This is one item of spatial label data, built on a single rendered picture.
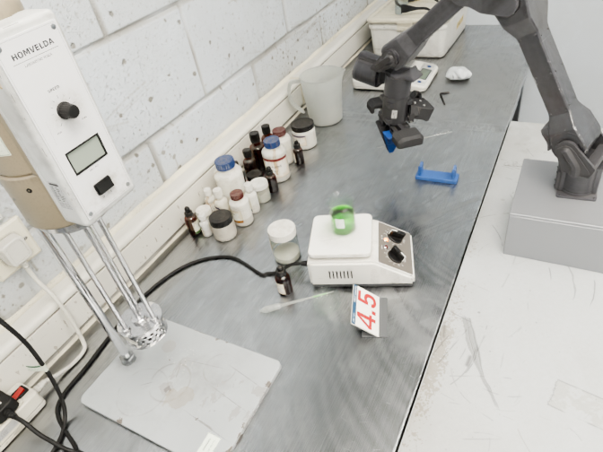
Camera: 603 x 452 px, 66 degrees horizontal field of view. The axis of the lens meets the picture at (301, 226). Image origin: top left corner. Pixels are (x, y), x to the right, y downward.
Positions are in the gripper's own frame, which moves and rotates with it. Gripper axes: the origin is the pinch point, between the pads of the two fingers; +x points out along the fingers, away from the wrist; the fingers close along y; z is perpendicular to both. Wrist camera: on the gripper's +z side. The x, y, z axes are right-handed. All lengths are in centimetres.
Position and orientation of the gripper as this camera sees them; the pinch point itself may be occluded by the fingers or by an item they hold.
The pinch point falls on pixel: (391, 139)
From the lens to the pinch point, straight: 113.5
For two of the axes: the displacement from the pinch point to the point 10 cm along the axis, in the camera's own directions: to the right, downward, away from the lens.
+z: 9.6, -2.3, 1.6
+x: 0.5, 7.0, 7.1
